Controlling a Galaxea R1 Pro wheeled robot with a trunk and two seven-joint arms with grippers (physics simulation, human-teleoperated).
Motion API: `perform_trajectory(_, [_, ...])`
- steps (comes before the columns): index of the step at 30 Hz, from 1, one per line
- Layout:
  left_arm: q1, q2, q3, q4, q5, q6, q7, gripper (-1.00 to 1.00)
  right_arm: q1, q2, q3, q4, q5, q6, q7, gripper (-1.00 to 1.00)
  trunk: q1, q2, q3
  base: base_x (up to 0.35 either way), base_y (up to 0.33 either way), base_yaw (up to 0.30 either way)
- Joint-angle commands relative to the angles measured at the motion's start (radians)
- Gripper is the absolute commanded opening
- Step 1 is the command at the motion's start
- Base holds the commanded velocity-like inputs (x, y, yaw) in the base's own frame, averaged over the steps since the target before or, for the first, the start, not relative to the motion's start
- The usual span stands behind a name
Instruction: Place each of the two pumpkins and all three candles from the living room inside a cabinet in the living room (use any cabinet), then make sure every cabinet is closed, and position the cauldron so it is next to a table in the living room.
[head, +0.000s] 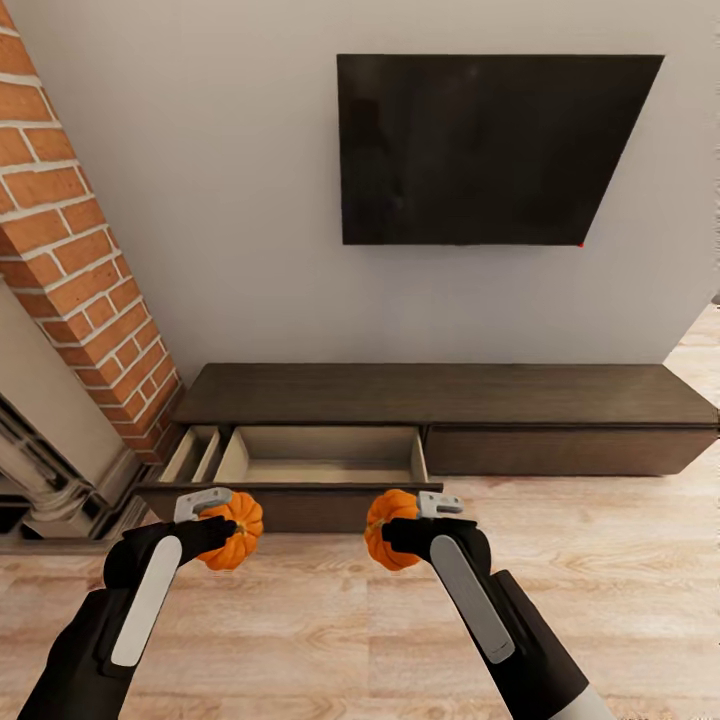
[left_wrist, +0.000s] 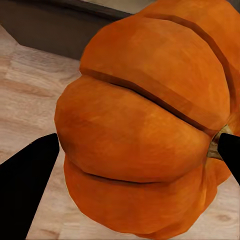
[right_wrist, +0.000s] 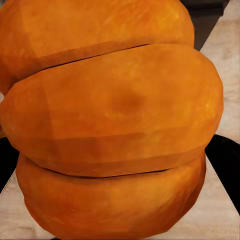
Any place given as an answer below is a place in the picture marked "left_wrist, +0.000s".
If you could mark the cabinet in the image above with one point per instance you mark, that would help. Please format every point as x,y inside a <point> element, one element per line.
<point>65,27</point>

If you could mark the pumpkin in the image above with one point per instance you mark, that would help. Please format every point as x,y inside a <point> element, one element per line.
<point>140,128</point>

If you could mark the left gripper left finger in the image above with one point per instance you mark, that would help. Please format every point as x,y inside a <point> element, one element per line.
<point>23,179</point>

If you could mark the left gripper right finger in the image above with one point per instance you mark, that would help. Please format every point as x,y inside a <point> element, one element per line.
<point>229,149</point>

